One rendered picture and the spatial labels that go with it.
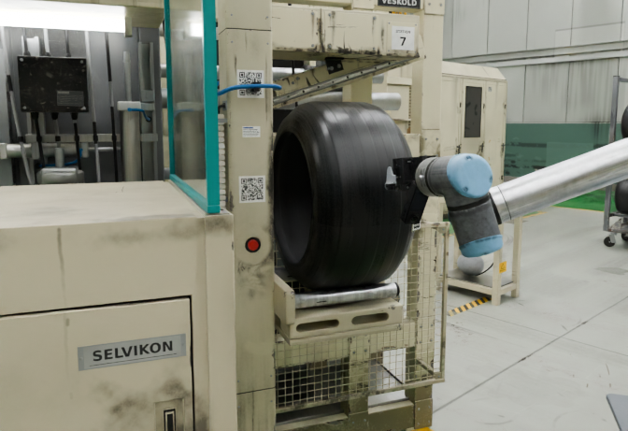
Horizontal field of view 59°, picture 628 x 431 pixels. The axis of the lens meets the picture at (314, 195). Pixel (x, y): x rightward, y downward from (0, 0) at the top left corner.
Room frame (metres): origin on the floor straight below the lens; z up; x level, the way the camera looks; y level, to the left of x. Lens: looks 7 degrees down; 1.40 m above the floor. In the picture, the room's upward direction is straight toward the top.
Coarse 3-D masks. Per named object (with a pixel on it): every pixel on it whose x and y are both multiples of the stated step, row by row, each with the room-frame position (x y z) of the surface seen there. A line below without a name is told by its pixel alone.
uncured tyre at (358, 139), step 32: (288, 128) 1.67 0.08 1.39; (320, 128) 1.51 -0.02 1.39; (352, 128) 1.51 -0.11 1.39; (384, 128) 1.55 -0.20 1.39; (288, 160) 1.93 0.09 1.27; (320, 160) 1.46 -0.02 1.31; (352, 160) 1.45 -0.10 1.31; (384, 160) 1.48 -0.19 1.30; (288, 192) 1.94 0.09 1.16; (320, 192) 1.44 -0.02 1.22; (352, 192) 1.42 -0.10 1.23; (384, 192) 1.45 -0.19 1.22; (288, 224) 1.91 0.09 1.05; (320, 224) 1.44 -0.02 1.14; (352, 224) 1.42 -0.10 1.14; (384, 224) 1.45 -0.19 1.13; (288, 256) 1.71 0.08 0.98; (320, 256) 1.46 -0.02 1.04; (352, 256) 1.45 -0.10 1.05; (384, 256) 1.49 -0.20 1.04; (320, 288) 1.56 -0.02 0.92
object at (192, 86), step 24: (168, 0) 1.28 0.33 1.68; (192, 0) 0.94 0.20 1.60; (168, 24) 1.29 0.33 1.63; (192, 24) 0.95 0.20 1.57; (168, 48) 1.31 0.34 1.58; (192, 48) 0.96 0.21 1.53; (216, 48) 0.81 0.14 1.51; (168, 72) 1.31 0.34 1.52; (192, 72) 0.96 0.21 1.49; (216, 72) 0.81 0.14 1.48; (168, 96) 1.31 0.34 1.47; (192, 96) 0.97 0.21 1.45; (216, 96) 0.81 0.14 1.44; (168, 120) 1.31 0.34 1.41; (192, 120) 0.98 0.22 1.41; (216, 120) 0.81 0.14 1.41; (192, 144) 0.99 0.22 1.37; (216, 144) 0.81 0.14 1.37; (192, 168) 1.00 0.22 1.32; (216, 168) 0.81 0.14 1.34; (192, 192) 0.97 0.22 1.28; (216, 192) 0.81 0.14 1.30
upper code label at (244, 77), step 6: (240, 72) 1.52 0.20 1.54; (246, 72) 1.53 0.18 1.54; (252, 72) 1.54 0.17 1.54; (258, 72) 1.54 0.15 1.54; (240, 78) 1.52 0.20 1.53; (246, 78) 1.53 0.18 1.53; (252, 78) 1.54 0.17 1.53; (258, 78) 1.54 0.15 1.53; (240, 84) 1.52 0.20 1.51; (240, 90) 1.52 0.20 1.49; (246, 90) 1.53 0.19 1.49; (240, 96) 1.52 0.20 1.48; (246, 96) 1.53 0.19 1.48; (252, 96) 1.54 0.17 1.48; (258, 96) 1.54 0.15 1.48
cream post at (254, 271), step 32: (224, 0) 1.52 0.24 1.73; (256, 0) 1.54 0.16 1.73; (224, 32) 1.53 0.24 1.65; (256, 32) 1.54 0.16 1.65; (224, 64) 1.54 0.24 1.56; (256, 64) 1.54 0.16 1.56; (224, 96) 1.55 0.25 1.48; (224, 128) 1.56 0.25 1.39; (224, 160) 1.57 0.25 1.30; (256, 160) 1.54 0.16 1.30; (256, 224) 1.54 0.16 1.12; (256, 256) 1.54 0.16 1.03; (256, 288) 1.54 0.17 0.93; (256, 320) 1.54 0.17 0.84; (256, 352) 1.54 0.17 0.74; (256, 384) 1.54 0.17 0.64; (256, 416) 1.54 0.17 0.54
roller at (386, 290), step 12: (336, 288) 1.57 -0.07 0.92; (348, 288) 1.57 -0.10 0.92; (360, 288) 1.58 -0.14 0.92; (372, 288) 1.59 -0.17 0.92; (384, 288) 1.60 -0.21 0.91; (396, 288) 1.61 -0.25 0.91; (300, 300) 1.50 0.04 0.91; (312, 300) 1.51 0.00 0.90; (324, 300) 1.53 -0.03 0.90; (336, 300) 1.54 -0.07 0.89; (348, 300) 1.56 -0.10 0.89; (360, 300) 1.57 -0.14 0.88
